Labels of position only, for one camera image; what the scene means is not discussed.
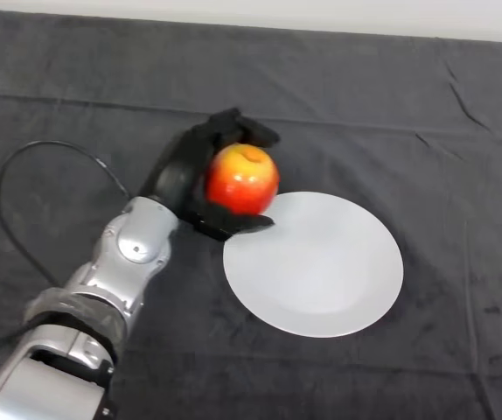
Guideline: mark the white round plate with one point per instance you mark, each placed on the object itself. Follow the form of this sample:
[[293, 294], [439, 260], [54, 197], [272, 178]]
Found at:
[[321, 280]]

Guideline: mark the black cloth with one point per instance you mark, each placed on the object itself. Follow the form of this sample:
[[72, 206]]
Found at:
[[364, 109]]

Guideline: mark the red yellow apple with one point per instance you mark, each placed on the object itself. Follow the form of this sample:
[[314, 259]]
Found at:
[[243, 181]]

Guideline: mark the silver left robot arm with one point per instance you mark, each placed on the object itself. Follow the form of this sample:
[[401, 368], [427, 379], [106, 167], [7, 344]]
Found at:
[[80, 315]]

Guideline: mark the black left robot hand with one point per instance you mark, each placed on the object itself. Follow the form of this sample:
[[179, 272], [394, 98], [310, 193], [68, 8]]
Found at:
[[181, 175]]

